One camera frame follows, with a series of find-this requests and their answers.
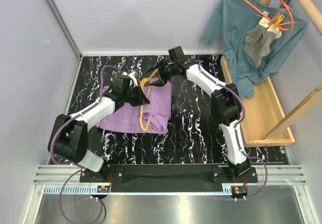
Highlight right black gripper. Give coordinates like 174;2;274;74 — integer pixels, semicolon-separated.
144;60;177;88

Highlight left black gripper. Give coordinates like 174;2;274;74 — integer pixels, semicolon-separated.
123;84;150;107

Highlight purple trousers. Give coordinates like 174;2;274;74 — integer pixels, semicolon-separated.
97;82;172;134

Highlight yellow plastic hanger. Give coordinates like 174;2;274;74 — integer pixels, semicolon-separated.
127;69;158;131

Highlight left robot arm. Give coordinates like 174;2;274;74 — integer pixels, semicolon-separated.
48;71;149;182

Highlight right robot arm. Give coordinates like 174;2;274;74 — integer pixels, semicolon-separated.
147;46;251;182

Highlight teal t-shirt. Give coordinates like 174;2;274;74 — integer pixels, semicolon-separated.
201;0;308;99

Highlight grey beige cloth bag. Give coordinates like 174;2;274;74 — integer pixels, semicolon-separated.
245;18;282;68

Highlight wooden clothes rack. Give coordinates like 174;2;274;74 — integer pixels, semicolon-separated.
220;0;321;147

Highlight yellow clothes peg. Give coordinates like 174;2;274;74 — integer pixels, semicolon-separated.
273;15;284;28

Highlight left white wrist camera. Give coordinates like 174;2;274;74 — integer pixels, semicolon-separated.
127;71;139;87

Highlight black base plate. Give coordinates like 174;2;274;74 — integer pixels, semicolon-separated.
79;164;258;194

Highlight aluminium frame rail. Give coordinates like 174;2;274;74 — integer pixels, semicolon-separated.
45;0;82;59

